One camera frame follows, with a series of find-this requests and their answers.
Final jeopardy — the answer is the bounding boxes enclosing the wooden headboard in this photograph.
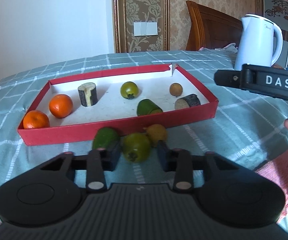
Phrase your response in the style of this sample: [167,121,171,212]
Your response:
[186,1,242,51]

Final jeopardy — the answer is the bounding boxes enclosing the red shallow cardboard box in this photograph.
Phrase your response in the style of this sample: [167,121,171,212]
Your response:
[17,64,219,146]

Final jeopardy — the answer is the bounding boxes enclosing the green round tomato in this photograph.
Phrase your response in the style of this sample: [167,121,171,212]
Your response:
[120,81,139,99]
[122,133,151,163]

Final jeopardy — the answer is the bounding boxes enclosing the white wall switch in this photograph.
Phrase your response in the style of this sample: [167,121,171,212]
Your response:
[133,22,158,36]

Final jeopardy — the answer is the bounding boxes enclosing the brown longan fruit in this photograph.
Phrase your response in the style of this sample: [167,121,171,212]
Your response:
[144,124,168,147]
[169,83,183,97]

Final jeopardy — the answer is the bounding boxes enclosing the dark sugarcane piece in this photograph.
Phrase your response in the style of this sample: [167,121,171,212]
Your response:
[78,82,98,107]
[174,94,201,110]

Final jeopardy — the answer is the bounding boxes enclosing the orange tangerine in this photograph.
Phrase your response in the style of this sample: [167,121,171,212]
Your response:
[23,110,50,129]
[49,94,73,118]

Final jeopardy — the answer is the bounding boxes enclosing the pink towel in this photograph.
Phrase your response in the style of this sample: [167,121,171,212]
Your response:
[255,151,288,223]

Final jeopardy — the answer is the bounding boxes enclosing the white electric kettle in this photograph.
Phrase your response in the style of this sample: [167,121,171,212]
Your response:
[234,14,283,71]

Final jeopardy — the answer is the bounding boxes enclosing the green cucumber piece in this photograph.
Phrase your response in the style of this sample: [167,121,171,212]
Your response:
[92,127,120,150]
[136,99,163,116]

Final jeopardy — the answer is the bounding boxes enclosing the gold ornate wall frame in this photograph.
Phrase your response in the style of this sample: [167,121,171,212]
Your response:
[113,0,169,53]

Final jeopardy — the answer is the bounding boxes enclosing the green plaid bed sheet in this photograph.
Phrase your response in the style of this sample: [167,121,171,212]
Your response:
[0,50,288,185]

